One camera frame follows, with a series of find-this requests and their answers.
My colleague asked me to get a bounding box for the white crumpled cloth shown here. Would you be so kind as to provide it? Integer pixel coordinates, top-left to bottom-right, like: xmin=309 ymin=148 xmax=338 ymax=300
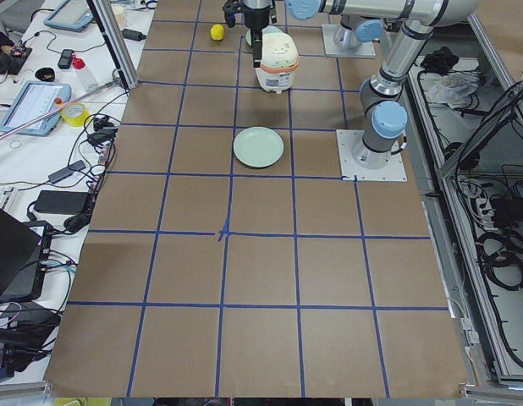
xmin=426 ymin=73 xmax=479 ymax=109

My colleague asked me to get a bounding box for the yellow tape roll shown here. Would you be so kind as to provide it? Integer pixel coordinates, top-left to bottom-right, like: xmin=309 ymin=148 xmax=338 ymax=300
xmin=60 ymin=102 xmax=90 ymax=128

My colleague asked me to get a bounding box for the red capped spray bottle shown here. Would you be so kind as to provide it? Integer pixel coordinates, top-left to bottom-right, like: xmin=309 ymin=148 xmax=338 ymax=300
xmin=72 ymin=53 xmax=98 ymax=91

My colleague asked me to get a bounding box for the aluminium frame post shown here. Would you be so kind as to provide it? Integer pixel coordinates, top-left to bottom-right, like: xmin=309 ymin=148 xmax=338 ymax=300
xmin=87 ymin=0 xmax=139 ymax=90

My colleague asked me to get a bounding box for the black power adapter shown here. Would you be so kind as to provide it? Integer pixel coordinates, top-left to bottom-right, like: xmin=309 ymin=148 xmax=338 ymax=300
xmin=34 ymin=190 xmax=90 ymax=214

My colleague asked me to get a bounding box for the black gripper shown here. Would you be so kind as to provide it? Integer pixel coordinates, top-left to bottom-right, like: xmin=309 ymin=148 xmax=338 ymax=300
xmin=223 ymin=0 xmax=278 ymax=68

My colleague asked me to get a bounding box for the black small bowl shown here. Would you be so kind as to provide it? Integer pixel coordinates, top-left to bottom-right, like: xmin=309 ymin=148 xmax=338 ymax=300
xmin=35 ymin=67 xmax=56 ymax=82

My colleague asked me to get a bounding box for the black phone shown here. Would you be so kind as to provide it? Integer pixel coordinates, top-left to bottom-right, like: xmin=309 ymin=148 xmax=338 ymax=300
xmin=58 ymin=49 xmax=74 ymax=69

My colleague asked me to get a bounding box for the light green plate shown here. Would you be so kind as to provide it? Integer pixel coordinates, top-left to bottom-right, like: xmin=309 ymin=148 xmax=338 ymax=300
xmin=245 ymin=25 xmax=282 ymax=47
xmin=233 ymin=127 xmax=284 ymax=168

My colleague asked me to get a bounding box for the yellow toy potato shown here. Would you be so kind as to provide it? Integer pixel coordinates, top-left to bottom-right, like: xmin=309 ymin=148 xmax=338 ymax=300
xmin=210 ymin=24 xmax=225 ymax=41

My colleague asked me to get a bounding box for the black cable coil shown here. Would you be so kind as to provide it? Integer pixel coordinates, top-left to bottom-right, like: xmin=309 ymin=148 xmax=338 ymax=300
xmin=475 ymin=230 xmax=523 ymax=292

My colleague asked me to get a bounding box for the white rice cooker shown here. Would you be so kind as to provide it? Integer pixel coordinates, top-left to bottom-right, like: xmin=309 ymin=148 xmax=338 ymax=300
xmin=255 ymin=32 xmax=300 ymax=94

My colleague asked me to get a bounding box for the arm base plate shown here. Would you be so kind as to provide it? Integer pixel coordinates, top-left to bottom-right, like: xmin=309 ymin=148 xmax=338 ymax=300
xmin=336 ymin=129 xmax=407 ymax=182
xmin=322 ymin=24 xmax=376 ymax=58

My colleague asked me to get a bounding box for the blue teach pendant tablet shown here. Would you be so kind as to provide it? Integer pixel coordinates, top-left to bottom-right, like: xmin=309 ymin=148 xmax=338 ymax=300
xmin=0 ymin=81 xmax=71 ymax=133

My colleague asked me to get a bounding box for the black laptop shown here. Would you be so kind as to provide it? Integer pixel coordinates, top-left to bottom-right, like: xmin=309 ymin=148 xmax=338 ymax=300
xmin=0 ymin=208 xmax=52 ymax=304

